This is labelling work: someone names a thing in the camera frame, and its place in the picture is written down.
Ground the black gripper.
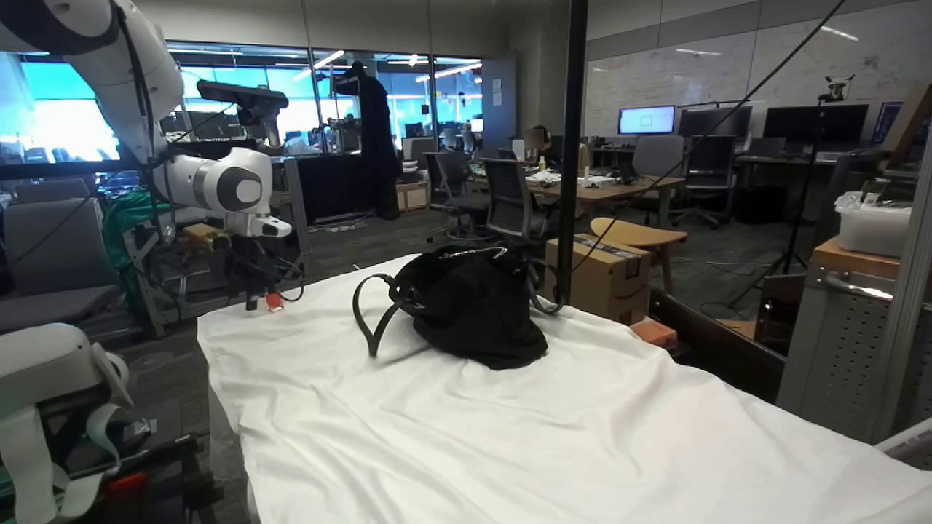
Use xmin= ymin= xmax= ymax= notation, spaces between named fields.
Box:
xmin=225 ymin=238 xmax=303 ymax=309

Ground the red nail polish bottle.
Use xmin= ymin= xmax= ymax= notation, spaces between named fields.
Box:
xmin=265 ymin=291 xmax=285 ymax=312

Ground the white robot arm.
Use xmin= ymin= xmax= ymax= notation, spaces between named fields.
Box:
xmin=0 ymin=0 xmax=294 ymax=243

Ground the black handbag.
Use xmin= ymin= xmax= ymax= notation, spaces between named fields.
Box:
xmin=352 ymin=244 xmax=549 ymax=371

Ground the black office chair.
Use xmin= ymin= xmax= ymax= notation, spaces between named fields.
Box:
xmin=486 ymin=160 xmax=533 ymax=243

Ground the cardboard box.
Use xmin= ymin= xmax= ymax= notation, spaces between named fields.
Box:
xmin=570 ymin=232 xmax=651 ymax=324

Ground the white tablecloth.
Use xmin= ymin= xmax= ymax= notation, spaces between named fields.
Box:
xmin=198 ymin=267 xmax=932 ymax=524

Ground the wooden side table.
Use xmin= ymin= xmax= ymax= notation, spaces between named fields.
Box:
xmin=591 ymin=219 xmax=687 ymax=291

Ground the black vertical pole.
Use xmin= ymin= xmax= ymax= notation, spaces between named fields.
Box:
xmin=557 ymin=0 xmax=589 ymax=305

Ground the computer monitor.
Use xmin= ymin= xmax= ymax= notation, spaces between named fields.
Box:
xmin=617 ymin=106 xmax=677 ymax=138

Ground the grey metal cabinet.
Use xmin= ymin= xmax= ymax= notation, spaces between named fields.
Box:
xmin=779 ymin=238 xmax=932 ymax=443

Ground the white plastic container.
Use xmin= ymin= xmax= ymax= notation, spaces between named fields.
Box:
xmin=835 ymin=192 xmax=911 ymax=256

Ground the black camera tripod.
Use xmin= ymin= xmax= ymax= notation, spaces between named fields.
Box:
xmin=725 ymin=72 xmax=857 ymax=309

